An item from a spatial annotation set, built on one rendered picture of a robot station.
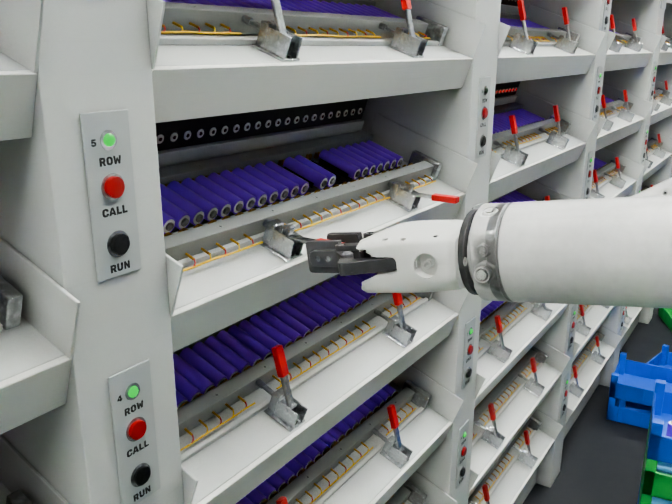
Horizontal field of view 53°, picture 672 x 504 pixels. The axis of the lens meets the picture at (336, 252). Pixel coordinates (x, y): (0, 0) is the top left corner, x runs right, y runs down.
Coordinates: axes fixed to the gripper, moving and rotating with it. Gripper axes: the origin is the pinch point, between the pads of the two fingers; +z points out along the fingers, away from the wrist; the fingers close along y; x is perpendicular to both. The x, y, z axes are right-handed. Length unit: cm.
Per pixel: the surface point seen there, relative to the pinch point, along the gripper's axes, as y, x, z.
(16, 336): -29.2, 0.9, 8.3
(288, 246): -1.0, 0.8, 5.2
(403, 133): 42.3, 8.9, 14.3
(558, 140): 96, 1, 6
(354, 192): 17.7, 3.4, 8.6
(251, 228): -2.1, 3.0, 8.8
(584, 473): 125, -96, 15
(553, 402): 113, -69, 18
